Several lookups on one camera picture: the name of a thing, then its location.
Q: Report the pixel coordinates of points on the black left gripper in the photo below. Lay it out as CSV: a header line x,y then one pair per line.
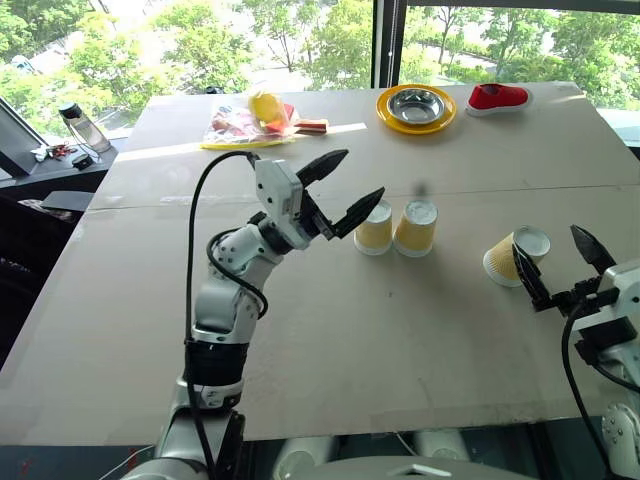
x,y
316,220

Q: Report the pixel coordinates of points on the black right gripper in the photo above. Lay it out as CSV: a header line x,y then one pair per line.
x,y
575,297

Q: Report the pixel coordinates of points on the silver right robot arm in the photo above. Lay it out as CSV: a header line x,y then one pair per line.
x,y
620,425

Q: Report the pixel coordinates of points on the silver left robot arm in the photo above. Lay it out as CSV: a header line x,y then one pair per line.
x,y
220,300

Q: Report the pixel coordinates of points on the crumpled white paper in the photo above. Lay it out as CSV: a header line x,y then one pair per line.
x,y
39,154

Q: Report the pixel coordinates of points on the yellow paper cup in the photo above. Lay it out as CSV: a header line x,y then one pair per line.
x,y
502,262
374,230
416,230

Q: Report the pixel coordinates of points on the red and orange toy food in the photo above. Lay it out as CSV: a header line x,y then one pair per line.
x,y
311,127

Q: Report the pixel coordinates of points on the yellow plastic plate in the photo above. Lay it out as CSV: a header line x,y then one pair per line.
x,y
387,119

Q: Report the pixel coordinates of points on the yellow toy fruit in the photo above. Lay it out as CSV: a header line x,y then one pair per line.
x,y
265,107

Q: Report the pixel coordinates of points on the steel bowl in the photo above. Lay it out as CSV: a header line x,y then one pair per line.
x,y
416,106

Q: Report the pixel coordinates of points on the clear plastic bag of toys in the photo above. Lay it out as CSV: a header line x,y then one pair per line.
x,y
232,130

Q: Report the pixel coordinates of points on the red canvas shoe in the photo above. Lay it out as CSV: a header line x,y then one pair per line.
x,y
498,98

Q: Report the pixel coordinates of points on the white rounded robot leg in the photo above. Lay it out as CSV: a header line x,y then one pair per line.
x,y
440,445
300,457

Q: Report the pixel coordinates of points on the grey robot torso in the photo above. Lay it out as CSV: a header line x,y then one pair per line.
x,y
410,471

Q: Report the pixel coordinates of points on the small black round object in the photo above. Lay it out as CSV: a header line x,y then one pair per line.
x,y
81,161

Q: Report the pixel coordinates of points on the clear water bottle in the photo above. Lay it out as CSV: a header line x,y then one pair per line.
x,y
86,130

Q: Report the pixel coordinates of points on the small red clips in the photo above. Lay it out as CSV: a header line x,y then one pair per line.
x,y
59,150

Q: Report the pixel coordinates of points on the dark side desk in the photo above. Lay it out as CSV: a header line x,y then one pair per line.
x,y
50,179

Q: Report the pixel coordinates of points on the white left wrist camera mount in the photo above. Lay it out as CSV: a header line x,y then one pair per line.
x,y
275,190

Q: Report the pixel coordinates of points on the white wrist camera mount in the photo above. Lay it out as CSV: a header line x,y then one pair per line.
x,y
627,285
275,190

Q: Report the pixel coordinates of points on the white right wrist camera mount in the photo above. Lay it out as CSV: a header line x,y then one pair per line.
x,y
627,285

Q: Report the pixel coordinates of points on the black window frame post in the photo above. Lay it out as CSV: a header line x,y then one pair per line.
x,y
387,40

